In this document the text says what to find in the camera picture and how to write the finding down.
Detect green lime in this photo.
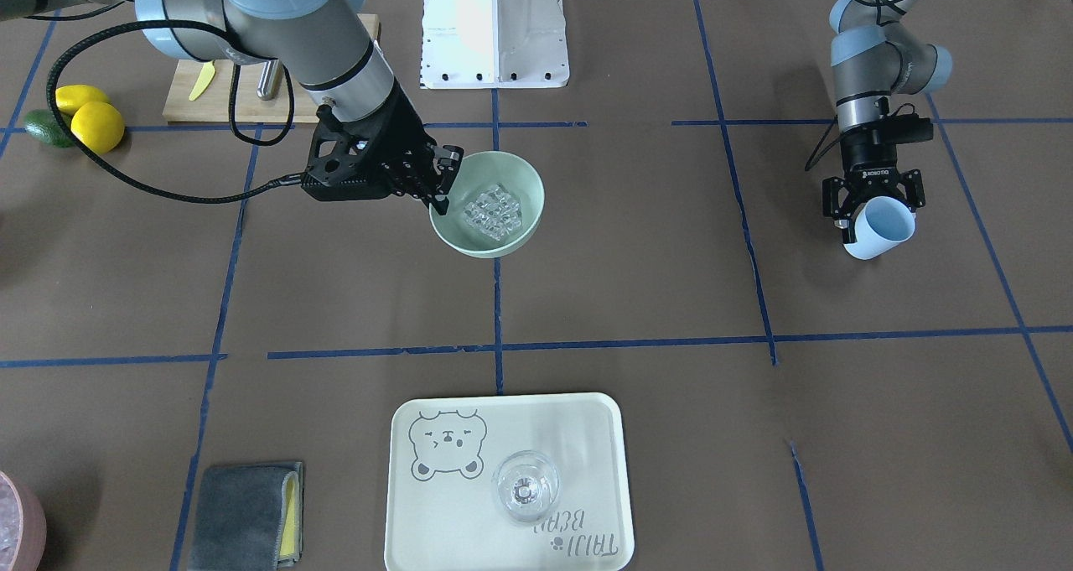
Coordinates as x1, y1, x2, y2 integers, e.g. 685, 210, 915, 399
23, 109, 74, 149

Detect cream bear tray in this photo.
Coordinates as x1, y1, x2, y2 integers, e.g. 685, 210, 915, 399
384, 392, 635, 570

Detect light blue cup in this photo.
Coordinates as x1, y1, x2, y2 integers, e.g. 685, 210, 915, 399
843, 196, 916, 261

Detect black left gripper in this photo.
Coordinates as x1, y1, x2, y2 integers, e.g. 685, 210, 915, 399
822, 125, 926, 245

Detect ice cubes in bowl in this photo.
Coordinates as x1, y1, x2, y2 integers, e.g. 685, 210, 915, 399
464, 184, 524, 245

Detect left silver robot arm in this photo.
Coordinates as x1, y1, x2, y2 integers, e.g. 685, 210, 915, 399
822, 0, 953, 259

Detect yellow plastic knife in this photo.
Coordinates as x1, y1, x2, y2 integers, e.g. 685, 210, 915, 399
187, 61, 217, 101

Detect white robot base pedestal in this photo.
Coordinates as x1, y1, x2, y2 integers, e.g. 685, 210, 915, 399
418, 0, 571, 90

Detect green bowl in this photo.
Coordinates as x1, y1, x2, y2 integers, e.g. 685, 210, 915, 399
428, 151, 545, 258

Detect pink bowl of ice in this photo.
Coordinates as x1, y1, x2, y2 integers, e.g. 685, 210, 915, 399
1, 472, 47, 570

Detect wooden cutting board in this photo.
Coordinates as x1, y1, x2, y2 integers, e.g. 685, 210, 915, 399
162, 8, 395, 125

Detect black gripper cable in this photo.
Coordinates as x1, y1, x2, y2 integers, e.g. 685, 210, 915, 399
46, 19, 307, 205

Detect steel muddler black tip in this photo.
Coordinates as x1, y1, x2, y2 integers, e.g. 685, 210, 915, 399
256, 60, 283, 101

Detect clear wine glass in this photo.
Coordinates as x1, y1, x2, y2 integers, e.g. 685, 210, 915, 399
494, 451, 561, 525

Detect yellow lemon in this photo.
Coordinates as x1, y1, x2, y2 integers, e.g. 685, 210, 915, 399
70, 102, 126, 155
54, 83, 111, 117

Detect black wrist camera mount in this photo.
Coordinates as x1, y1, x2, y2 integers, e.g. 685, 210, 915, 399
880, 113, 935, 144

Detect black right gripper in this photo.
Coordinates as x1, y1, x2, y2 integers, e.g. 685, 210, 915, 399
300, 93, 464, 216

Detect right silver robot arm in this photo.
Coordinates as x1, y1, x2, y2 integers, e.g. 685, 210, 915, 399
3, 0, 464, 215

